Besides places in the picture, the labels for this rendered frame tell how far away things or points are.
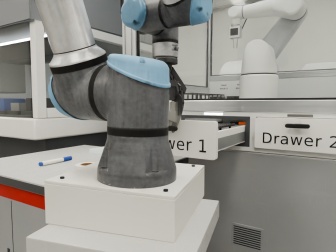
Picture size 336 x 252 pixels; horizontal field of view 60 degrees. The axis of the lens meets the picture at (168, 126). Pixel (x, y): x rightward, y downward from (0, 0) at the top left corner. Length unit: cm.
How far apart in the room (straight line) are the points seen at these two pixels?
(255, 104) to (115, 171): 71
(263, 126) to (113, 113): 68
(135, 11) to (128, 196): 45
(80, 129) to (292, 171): 110
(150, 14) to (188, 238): 51
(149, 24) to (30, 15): 89
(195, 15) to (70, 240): 51
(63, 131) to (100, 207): 111
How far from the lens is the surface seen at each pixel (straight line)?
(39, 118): 153
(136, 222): 50
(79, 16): 60
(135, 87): 50
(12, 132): 168
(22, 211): 100
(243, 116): 112
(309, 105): 108
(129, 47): 141
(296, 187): 112
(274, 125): 108
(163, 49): 83
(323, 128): 106
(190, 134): 86
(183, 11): 69
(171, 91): 83
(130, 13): 76
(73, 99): 60
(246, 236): 122
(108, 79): 53
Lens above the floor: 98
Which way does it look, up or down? 5 degrees down
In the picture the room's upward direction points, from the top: straight up
